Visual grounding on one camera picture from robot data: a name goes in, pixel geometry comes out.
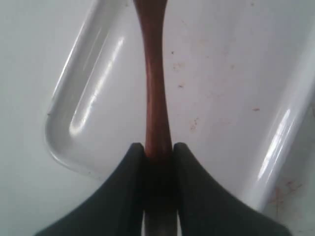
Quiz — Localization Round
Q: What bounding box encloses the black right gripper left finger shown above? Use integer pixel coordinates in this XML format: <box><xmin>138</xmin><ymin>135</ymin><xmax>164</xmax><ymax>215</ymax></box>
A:
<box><xmin>37</xmin><ymin>143</ymin><xmax>145</xmax><ymax>236</ymax></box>

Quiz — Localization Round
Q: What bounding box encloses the white rectangular plastic tray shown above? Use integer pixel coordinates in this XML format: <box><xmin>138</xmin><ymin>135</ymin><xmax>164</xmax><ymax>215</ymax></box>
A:
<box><xmin>45</xmin><ymin>0</ymin><xmax>315</xmax><ymax>210</ymax></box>

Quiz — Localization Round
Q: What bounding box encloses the brown wooden spoon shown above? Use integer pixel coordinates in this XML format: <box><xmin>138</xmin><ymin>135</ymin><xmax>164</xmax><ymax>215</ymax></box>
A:
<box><xmin>134</xmin><ymin>0</ymin><xmax>178</xmax><ymax>236</ymax></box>

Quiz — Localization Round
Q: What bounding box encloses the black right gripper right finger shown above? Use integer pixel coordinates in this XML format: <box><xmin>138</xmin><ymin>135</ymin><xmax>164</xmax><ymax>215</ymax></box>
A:
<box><xmin>173</xmin><ymin>143</ymin><xmax>291</xmax><ymax>236</ymax></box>

